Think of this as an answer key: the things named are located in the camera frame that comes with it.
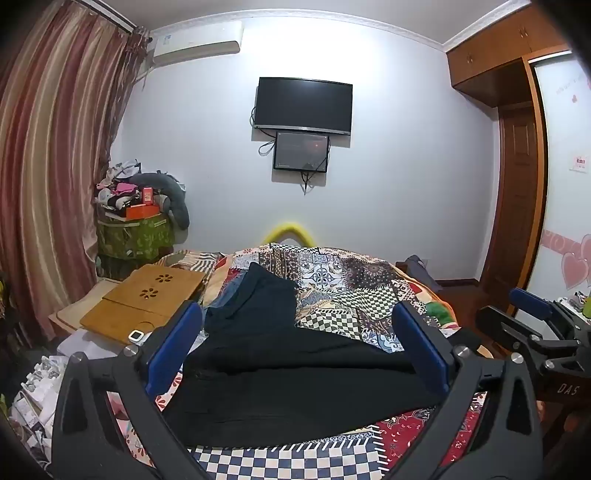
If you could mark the striped pillow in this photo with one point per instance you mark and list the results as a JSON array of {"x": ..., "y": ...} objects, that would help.
[{"x": 198, "y": 263}]

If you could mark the wooden lap desk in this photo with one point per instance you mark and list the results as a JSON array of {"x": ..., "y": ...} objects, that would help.
[{"x": 143, "y": 295}]

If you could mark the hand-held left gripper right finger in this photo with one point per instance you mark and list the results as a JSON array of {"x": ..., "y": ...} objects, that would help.
[{"x": 422, "y": 346}]

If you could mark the green fabric storage box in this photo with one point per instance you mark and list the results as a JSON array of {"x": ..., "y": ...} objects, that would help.
[{"x": 134, "y": 237}]

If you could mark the white air conditioner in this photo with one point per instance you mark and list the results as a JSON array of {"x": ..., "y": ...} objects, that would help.
[{"x": 198, "y": 44}]

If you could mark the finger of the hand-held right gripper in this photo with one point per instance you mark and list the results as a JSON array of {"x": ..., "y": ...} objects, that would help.
[
  {"x": 498, "y": 323},
  {"x": 531, "y": 302}
]

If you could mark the wooden overhead cabinet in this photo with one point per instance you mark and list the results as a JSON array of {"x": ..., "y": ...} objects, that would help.
[{"x": 498, "y": 55}]

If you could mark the patchwork quilt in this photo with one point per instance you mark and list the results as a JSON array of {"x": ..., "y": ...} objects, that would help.
[{"x": 332, "y": 295}]

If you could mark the wall television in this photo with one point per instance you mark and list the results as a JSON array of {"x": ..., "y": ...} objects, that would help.
[{"x": 302, "y": 104}]

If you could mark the small white device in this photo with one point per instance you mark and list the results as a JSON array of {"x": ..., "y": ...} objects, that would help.
[{"x": 136, "y": 335}]

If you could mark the pile of clothes on box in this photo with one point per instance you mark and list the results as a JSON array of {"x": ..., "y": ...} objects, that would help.
[{"x": 178, "y": 207}]

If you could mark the dark teal folded pants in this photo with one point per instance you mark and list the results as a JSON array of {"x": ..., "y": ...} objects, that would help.
[{"x": 263, "y": 300}]

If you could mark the striped red curtain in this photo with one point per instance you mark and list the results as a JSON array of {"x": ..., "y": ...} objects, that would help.
[{"x": 55, "y": 138}]

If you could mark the blue jeans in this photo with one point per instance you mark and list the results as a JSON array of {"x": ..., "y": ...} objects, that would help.
[{"x": 226, "y": 288}]

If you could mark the black pants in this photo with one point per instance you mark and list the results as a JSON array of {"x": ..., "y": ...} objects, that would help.
[{"x": 300, "y": 378}]

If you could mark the yellow foam guard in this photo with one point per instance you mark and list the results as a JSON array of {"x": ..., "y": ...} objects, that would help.
[{"x": 288, "y": 228}]

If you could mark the white wardrobe door with hearts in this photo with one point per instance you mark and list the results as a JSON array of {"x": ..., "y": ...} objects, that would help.
[{"x": 563, "y": 207}]

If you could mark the orange box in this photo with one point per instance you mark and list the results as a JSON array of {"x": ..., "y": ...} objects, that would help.
[{"x": 143, "y": 211}]

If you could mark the light wooden bedside table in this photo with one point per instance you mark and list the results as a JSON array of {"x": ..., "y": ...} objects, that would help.
[{"x": 69, "y": 314}]

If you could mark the small red box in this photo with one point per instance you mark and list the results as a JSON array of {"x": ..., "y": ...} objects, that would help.
[{"x": 148, "y": 196}]

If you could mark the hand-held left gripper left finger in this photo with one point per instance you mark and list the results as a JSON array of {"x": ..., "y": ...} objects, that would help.
[{"x": 173, "y": 350}]

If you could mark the pile of white papers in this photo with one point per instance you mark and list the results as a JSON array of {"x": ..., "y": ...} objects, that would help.
[{"x": 37, "y": 406}]

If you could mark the small wall monitor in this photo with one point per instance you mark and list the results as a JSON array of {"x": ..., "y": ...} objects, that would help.
[{"x": 300, "y": 150}]

